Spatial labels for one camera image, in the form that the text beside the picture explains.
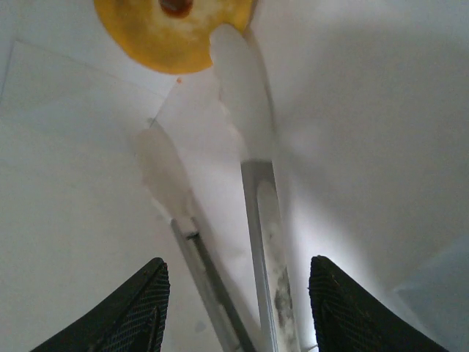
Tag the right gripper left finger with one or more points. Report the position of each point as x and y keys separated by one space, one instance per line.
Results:
x=128 y=315

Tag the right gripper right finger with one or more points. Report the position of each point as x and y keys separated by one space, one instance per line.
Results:
x=351 y=315

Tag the white paper bag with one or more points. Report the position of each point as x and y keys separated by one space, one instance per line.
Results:
x=366 y=110

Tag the metal tongs with white tips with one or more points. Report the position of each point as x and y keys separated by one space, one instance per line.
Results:
x=242 y=91

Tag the yellow fake doughnut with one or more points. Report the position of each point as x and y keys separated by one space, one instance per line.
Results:
x=165 y=40

